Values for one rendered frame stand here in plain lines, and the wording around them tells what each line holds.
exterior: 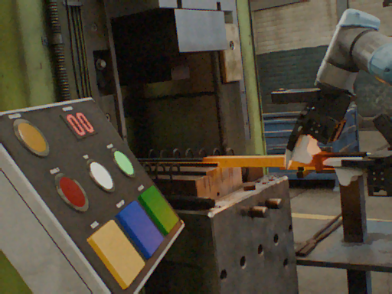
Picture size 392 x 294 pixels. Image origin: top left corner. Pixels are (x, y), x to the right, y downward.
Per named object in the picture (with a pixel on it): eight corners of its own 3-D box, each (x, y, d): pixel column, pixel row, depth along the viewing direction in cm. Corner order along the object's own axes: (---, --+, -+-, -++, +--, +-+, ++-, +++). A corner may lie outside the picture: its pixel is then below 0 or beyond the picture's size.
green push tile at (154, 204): (179, 220, 89) (153, 184, 89) (169, 234, 81) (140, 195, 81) (171, 226, 90) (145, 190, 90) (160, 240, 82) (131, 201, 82)
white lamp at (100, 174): (122, 187, 77) (118, 158, 76) (99, 194, 73) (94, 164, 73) (106, 186, 79) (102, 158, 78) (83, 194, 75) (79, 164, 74)
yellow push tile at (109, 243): (146, 264, 70) (113, 218, 69) (129, 287, 62) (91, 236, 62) (136, 271, 70) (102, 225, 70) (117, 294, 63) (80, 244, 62)
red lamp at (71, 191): (96, 204, 67) (91, 171, 67) (68, 215, 63) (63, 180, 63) (80, 204, 69) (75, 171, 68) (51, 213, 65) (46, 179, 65)
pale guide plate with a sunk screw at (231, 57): (243, 80, 161) (237, 23, 159) (227, 82, 154) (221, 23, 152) (237, 80, 162) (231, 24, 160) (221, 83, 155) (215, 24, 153)
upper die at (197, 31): (227, 49, 132) (223, 11, 131) (179, 52, 116) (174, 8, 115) (109, 66, 157) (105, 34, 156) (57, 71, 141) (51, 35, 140)
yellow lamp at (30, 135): (57, 151, 67) (51, 117, 66) (26, 158, 63) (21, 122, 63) (41, 151, 69) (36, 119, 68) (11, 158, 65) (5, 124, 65)
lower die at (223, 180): (243, 187, 137) (239, 155, 136) (198, 207, 121) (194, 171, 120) (125, 182, 162) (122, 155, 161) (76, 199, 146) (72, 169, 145)
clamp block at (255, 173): (265, 176, 147) (262, 153, 146) (249, 183, 140) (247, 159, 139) (229, 175, 154) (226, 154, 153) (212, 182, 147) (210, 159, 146)
